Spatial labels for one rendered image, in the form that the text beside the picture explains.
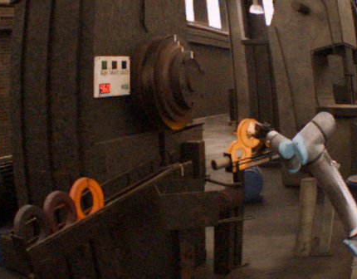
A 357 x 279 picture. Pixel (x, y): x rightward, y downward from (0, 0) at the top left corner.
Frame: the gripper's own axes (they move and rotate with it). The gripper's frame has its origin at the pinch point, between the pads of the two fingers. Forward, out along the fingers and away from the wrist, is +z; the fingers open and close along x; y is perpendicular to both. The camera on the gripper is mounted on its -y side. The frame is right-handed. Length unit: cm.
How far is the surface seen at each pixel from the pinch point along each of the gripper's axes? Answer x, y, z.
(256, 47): -243, -7, 313
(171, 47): 50, 44, 2
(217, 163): 16.5, -17.9, 2.1
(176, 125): 46.6, 7.0, -4.3
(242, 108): -493, -220, 672
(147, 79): 64, 31, -7
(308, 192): -35, -33, -26
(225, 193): 16.9, -30.3, -9.3
